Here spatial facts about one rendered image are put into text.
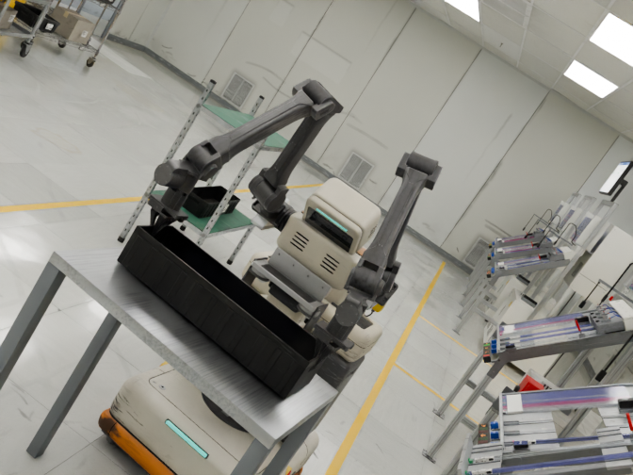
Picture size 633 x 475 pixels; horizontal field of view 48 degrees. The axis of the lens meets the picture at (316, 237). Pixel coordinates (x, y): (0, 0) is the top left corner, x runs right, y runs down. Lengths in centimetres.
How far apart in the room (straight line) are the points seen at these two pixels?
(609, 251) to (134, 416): 557
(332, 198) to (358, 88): 943
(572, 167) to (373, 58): 347
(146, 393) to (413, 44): 957
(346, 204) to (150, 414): 98
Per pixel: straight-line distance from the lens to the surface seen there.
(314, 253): 228
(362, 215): 220
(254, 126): 193
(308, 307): 218
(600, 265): 736
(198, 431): 251
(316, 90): 202
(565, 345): 411
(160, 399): 255
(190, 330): 180
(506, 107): 1139
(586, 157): 1142
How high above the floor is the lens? 152
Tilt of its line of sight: 12 degrees down
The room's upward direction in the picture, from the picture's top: 33 degrees clockwise
